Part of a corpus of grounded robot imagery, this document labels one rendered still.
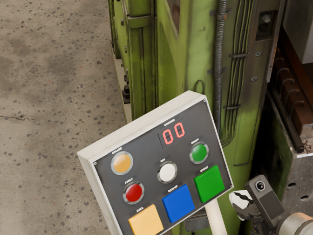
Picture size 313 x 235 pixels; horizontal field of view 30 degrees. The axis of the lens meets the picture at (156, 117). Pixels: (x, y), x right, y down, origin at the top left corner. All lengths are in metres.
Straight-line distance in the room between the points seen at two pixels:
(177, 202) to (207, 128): 0.20
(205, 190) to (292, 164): 0.34
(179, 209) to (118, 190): 0.18
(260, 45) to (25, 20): 2.18
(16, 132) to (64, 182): 0.40
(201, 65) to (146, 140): 0.33
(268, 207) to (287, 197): 0.61
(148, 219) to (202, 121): 0.28
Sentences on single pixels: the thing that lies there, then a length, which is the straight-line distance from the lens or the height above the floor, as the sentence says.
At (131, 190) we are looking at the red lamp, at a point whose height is 1.10.
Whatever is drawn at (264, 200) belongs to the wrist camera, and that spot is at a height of 1.18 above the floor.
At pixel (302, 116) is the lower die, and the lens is 1.74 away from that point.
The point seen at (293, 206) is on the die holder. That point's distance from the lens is 1.97.
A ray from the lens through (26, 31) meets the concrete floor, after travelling 3.53.
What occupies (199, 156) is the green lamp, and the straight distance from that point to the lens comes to 1.48.
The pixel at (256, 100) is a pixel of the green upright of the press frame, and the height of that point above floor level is 0.95.
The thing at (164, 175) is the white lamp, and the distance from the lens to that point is 1.44.
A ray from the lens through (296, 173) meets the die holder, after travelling 1.80.
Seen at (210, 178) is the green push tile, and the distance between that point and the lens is 1.52.
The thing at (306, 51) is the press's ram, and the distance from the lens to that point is 1.49.
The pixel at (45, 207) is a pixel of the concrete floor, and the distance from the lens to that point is 2.72.
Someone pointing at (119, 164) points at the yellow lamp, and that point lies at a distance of 1.36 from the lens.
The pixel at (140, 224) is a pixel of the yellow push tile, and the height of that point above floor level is 1.02.
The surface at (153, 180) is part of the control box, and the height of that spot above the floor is 1.09.
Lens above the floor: 2.28
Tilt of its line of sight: 50 degrees down
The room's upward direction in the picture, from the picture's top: 1 degrees counter-clockwise
